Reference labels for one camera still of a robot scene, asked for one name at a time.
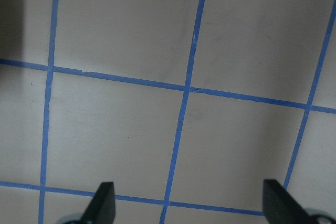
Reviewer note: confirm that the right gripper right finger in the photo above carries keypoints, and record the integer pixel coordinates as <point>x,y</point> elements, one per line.
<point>280,207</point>

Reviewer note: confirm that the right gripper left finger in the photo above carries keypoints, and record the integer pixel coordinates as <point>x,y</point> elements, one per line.
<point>102,206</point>

